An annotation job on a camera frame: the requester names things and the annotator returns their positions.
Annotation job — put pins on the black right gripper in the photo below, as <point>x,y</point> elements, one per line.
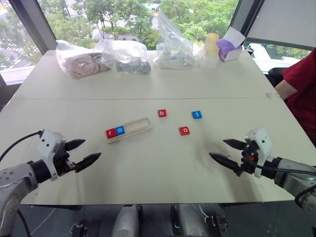
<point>249,160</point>

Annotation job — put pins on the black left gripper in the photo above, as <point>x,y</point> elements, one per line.
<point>63,160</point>

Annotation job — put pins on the blue letter tile t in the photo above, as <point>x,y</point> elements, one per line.
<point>197,115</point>

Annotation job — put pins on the red letter tile o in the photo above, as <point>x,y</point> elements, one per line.
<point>184,130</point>

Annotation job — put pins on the wooden letter tray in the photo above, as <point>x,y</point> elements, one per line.
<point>139,126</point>

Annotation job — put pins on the red letter tile b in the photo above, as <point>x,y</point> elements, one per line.
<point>162,113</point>

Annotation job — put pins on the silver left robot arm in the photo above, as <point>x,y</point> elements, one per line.
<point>14,177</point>

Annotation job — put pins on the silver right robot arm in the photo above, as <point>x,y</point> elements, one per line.
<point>293,172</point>

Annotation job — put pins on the person's bare forearm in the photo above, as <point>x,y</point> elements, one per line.
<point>285,90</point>

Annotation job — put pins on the red letter tile r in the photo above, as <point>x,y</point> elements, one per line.
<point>110,133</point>

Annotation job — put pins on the blue letter tile o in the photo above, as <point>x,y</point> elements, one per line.
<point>120,130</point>

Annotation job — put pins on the grey rounded shape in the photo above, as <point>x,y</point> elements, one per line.
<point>190,222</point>
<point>127,221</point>

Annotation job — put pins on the plastic bag with pink cloth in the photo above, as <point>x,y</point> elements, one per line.
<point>79,64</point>

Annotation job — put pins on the black chair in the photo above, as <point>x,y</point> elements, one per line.
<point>275,75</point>

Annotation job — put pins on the person in red shirt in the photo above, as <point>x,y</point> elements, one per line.
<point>303,86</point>

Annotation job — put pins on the plastic bag with grey object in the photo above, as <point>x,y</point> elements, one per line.
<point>133,66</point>

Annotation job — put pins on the purple and white box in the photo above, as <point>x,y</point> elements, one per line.
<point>228,50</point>

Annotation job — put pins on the yellow cup stack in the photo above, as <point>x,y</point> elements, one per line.
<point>212,42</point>

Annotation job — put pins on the clear bag with white items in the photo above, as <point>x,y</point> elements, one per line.
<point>172,49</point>

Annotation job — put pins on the dark window pillar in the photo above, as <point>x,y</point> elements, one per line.
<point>37,24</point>

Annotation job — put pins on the grey roller blind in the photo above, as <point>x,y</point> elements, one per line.
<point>284,19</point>

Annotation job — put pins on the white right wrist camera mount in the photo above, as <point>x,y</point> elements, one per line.
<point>263,143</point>

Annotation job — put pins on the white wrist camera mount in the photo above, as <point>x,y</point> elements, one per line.
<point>263,143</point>
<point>48,145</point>

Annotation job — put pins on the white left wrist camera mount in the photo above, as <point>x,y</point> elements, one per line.
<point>48,145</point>

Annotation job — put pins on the black clamp bracket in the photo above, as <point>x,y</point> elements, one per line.
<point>79,230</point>
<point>218,225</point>

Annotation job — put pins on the dark window frame post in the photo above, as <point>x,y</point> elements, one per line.
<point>243,17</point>

